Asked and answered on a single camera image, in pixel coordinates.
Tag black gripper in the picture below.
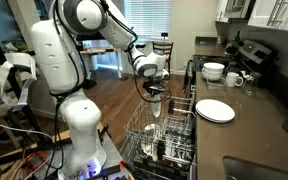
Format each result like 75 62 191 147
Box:
142 78 167 102

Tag small white dish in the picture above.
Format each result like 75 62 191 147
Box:
140 123 162 162

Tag wooden dining chair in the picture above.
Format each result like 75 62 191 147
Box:
151 41 175 76

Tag black bowl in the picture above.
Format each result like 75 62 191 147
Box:
156 139 167 162

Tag white ceramic bowl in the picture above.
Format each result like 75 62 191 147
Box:
201 68 225 79
201 72 224 83
202 62 226 74

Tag clear glass dish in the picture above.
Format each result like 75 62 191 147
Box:
203 78 229 95

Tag wooden desk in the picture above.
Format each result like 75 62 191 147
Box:
79 46 124 80

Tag robot mounting table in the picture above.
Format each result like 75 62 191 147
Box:
42 129 135 180

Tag white window blinds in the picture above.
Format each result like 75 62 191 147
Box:
123 0 174 43

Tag white ceramic mug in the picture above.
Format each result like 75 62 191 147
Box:
225 71 245 88

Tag clear glass jar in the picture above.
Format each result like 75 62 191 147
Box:
240 71 262 98

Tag black stove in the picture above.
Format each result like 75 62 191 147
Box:
183 36 279 92

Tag kitchen sink basin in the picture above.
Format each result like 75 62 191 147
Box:
221 155 288 180

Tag black metal stand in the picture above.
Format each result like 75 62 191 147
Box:
0 13 53 149

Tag wire dishwasher rack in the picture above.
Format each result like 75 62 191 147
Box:
118 93 198 180

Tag orange cable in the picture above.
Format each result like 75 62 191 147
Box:
21 150 49 174

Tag white fabric strap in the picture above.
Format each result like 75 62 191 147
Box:
0 51 39 113

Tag white cable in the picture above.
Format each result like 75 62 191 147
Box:
0 114 54 140

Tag white wall cabinet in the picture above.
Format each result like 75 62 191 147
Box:
247 0 288 34

